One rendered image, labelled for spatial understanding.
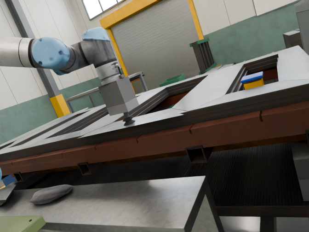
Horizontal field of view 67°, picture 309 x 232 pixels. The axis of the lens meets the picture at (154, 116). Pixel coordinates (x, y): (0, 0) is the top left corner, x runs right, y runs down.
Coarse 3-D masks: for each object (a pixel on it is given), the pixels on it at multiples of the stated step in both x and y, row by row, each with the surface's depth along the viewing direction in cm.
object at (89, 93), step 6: (138, 72) 441; (132, 78) 459; (144, 84) 452; (90, 90) 440; (96, 90) 425; (144, 90) 455; (78, 96) 450; (84, 96) 445; (90, 96) 525; (66, 102) 472
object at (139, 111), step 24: (240, 72) 104; (168, 96) 137; (264, 96) 57; (288, 96) 55; (96, 120) 146; (120, 120) 97; (168, 120) 71; (192, 120) 67; (48, 144) 100; (72, 144) 93
